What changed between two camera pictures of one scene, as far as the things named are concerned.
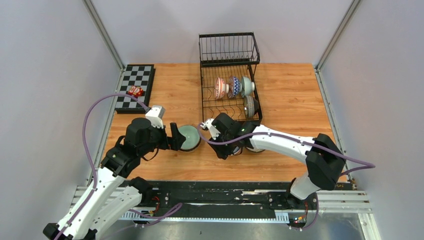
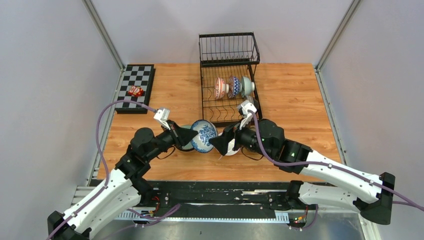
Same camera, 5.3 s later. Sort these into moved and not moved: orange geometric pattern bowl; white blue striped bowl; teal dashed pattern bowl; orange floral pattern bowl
Moved: white blue striped bowl
Not moved: orange floral pattern bowl; orange geometric pattern bowl; teal dashed pattern bowl
